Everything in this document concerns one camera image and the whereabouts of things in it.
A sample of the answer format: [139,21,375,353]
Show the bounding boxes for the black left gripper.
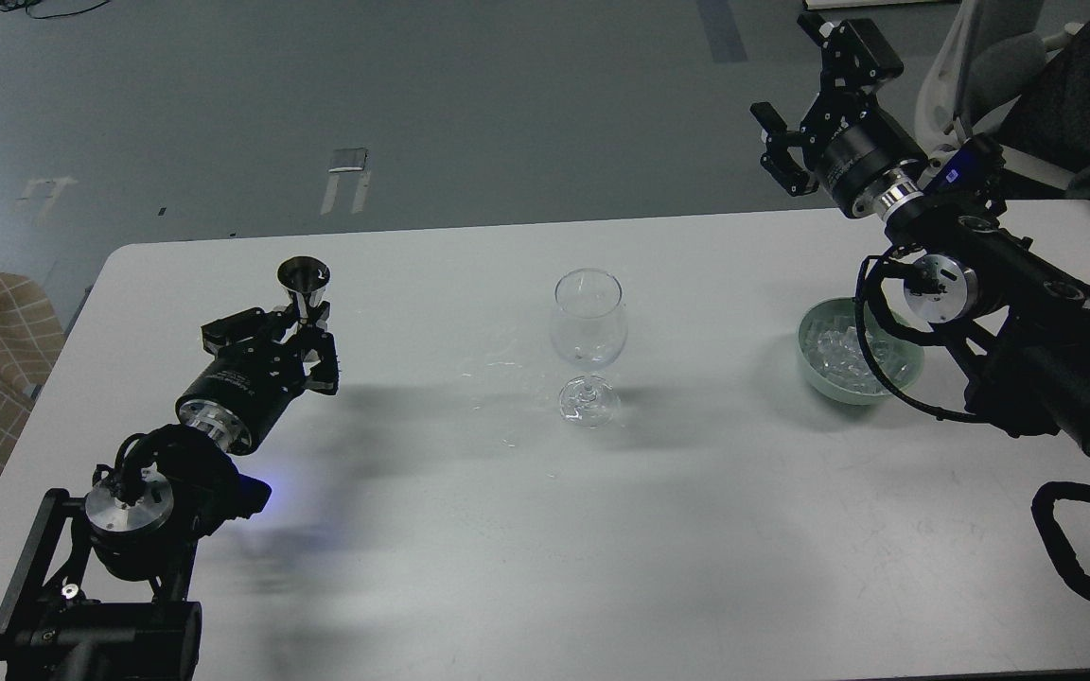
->
[175,307,339,457]

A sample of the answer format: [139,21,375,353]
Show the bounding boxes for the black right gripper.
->
[751,11,927,218]

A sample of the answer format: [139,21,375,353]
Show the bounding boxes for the steel cocktail jigger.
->
[276,255,330,332]

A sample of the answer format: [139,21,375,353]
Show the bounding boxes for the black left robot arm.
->
[0,302,339,680]

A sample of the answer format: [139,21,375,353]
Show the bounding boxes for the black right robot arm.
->
[751,11,1090,601]

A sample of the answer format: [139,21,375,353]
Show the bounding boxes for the clear ice cubes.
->
[800,318,915,393]

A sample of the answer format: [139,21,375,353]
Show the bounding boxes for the clear wine glass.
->
[549,268,627,428]

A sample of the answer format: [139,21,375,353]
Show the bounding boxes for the white office chair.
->
[915,1,1082,183]

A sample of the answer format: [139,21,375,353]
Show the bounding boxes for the green bowl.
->
[796,297,924,406]

